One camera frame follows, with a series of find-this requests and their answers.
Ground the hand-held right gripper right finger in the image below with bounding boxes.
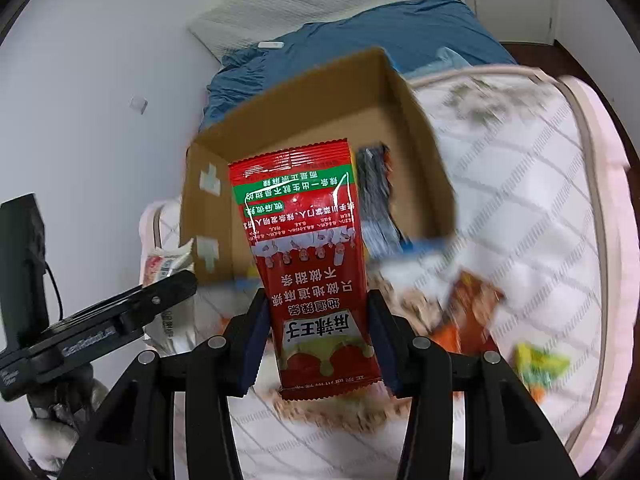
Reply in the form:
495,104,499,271
365,290,581,480

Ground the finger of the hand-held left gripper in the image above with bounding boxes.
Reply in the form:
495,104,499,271
117,270,199,334

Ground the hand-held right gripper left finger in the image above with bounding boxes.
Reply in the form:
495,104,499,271
60,287,273,480

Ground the white oat cookie packet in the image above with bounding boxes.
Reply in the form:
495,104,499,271
142,240,201,356

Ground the red chili strip snack packet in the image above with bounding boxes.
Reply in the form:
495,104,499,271
228,138,386,401

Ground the cardboard box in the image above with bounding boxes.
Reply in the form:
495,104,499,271
180,46,460,286

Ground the plain orange snack packet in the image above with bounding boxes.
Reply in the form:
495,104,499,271
430,322,467,357

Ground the egg yolk snack packet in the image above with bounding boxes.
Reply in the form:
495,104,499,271
442,270,506,356

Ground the white fluffy cloth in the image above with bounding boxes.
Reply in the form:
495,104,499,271
20,365,111,466

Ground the black snack packet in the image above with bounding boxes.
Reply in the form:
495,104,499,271
357,144,416,256

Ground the green colourful candy packet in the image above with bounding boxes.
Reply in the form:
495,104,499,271
515,342,572,401

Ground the floral patterned table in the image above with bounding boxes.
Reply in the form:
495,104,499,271
137,65,631,480

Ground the light blue cloth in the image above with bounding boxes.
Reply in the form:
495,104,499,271
390,46,471,78

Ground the blue bed sheet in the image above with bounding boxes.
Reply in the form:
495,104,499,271
200,0,518,136

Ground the white pillow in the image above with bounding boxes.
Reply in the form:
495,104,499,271
187,0,446,58

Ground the white wardrobe door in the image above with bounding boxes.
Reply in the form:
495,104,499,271
470,0,576,46

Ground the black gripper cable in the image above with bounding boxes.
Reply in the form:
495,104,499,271
42,259,64,322

